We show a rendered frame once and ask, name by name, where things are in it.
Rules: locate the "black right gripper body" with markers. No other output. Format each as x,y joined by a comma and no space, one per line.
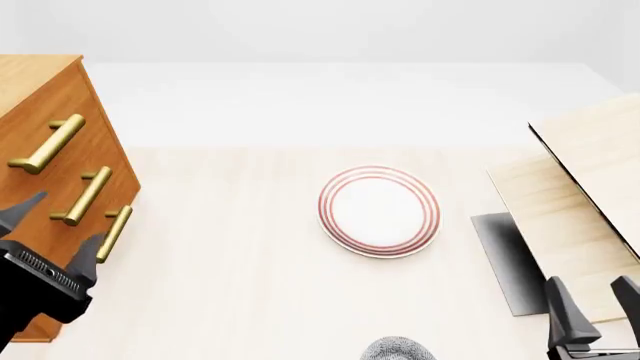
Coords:
595,354

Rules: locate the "small wooden drawer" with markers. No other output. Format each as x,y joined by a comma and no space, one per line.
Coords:
131,191

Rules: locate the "wooden cabinet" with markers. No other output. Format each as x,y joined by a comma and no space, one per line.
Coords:
30,80

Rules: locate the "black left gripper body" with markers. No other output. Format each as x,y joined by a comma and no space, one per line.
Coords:
35,285

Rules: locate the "large wooden drawer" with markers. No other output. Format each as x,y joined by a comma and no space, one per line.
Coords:
75,93

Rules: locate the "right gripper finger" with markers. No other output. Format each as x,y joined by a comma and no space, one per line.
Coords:
631,300
567,318

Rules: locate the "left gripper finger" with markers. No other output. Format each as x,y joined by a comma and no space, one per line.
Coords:
86,258
17,213

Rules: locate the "white plate with red rings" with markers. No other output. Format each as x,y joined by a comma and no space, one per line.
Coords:
380,212

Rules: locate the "pale wooden board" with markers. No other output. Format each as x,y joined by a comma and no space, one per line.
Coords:
555,210

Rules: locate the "medium wooden drawer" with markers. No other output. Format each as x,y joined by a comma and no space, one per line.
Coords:
107,153

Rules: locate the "grey speckled bowl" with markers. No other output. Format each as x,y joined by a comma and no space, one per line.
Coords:
397,350

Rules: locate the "pale wooden panel black edge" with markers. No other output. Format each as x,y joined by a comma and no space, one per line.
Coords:
600,150

